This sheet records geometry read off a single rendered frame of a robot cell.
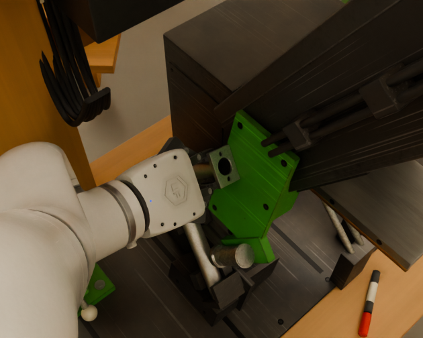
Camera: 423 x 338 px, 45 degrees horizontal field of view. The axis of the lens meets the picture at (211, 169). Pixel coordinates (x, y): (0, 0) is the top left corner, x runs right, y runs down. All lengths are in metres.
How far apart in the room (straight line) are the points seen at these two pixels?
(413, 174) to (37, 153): 0.59
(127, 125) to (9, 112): 1.59
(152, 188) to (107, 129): 1.76
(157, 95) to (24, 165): 2.03
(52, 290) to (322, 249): 0.83
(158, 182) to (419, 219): 0.40
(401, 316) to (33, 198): 0.73
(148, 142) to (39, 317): 0.98
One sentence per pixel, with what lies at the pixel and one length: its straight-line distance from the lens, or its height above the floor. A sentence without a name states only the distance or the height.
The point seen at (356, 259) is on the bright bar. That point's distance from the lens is 0.92.
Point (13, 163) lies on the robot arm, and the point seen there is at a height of 1.41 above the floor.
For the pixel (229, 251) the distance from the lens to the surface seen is 0.81.
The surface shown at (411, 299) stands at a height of 0.90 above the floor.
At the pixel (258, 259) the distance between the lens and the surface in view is 0.81.
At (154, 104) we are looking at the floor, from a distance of 2.49.
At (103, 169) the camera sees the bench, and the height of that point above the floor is 0.88.
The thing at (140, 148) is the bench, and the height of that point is 0.88.
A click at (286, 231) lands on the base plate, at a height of 0.90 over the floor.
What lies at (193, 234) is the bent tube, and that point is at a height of 1.04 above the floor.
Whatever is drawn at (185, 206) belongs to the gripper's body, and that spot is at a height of 1.22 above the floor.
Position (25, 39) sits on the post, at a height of 1.33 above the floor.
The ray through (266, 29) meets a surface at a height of 1.24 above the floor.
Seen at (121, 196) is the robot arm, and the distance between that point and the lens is 0.63.
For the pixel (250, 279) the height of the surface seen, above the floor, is 0.98.
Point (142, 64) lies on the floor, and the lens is 2.70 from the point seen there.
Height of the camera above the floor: 1.81
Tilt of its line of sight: 54 degrees down
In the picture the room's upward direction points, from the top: straight up
